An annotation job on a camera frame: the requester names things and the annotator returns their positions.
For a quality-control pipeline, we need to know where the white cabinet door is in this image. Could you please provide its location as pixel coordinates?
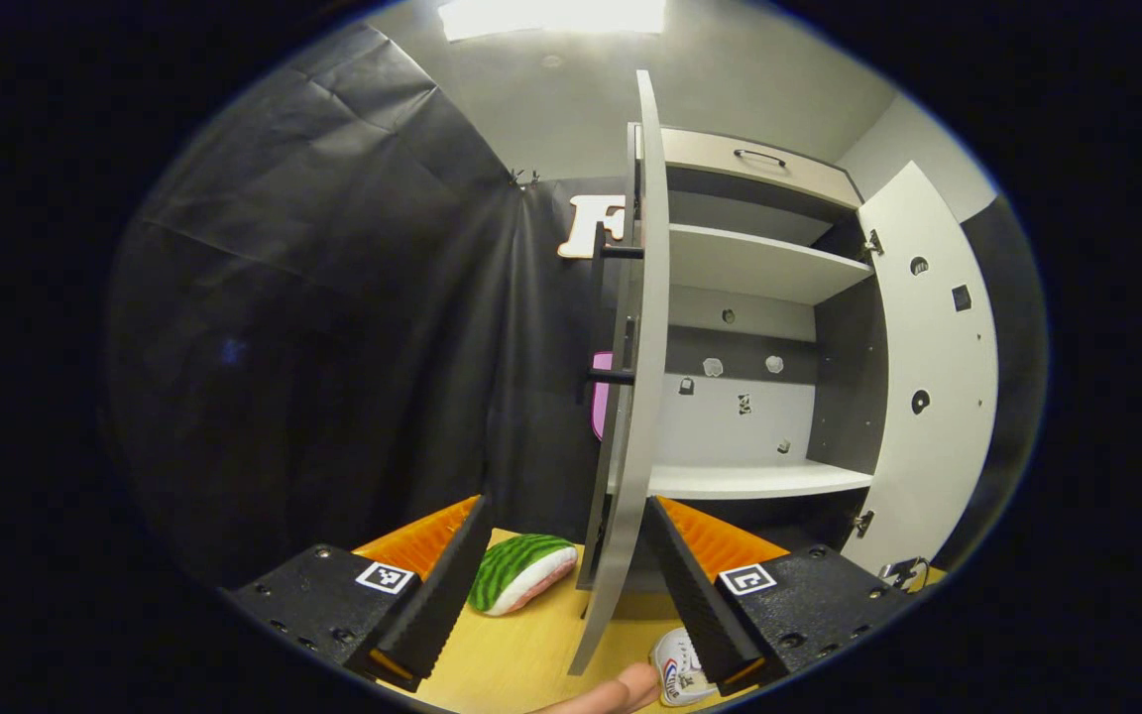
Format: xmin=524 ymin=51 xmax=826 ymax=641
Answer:
xmin=568 ymin=69 xmax=671 ymax=677
xmin=844 ymin=162 xmax=1000 ymax=578

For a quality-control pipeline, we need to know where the white shoe cabinet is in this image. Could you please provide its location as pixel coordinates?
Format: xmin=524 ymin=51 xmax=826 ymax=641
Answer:
xmin=586 ymin=124 xmax=889 ymax=596

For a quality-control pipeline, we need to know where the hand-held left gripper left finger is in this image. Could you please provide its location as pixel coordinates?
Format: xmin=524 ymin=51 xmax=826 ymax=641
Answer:
xmin=219 ymin=496 xmax=493 ymax=693

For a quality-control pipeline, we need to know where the black door handle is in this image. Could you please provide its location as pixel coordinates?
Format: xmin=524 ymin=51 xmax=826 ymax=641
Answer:
xmin=586 ymin=220 xmax=646 ymax=388

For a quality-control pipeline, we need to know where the watermelon slice plush toy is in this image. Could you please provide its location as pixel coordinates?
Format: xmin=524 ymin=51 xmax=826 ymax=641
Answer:
xmin=467 ymin=534 xmax=579 ymax=618

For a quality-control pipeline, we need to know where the white cabinet drawer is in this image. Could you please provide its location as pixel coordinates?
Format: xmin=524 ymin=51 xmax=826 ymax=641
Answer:
xmin=660 ymin=127 xmax=864 ymax=211

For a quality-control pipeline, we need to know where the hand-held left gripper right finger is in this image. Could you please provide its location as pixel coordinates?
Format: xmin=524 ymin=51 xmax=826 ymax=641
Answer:
xmin=643 ymin=496 xmax=919 ymax=695

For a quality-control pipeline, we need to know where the white striped shoe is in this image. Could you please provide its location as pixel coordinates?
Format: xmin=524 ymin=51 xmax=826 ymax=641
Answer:
xmin=650 ymin=627 xmax=721 ymax=707

